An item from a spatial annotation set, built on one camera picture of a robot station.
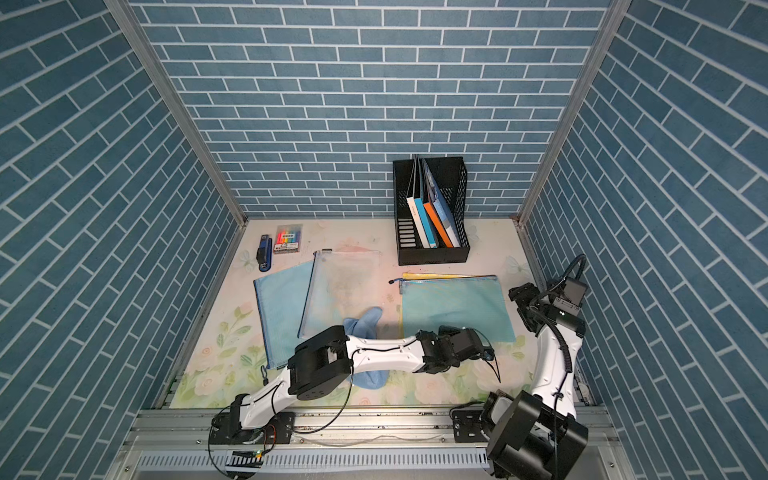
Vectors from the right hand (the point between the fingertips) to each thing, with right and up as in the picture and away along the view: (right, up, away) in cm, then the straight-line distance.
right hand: (521, 297), depth 82 cm
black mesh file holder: (-31, +34, +9) cm, 47 cm away
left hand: (-15, -13, +5) cm, 21 cm away
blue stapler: (-82, +12, +23) cm, 86 cm away
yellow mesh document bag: (-29, +4, +20) cm, 36 cm away
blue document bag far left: (-73, -3, +16) cm, 75 cm away
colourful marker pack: (-76, +17, +30) cm, 84 cm away
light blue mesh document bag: (-9, -5, +17) cm, 19 cm away
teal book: (-25, +25, +7) cm, 36 cm away
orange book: (-17, +15, +19) cm, 30 cm away
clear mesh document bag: (-54, +1, +19) cm, 57 cm away
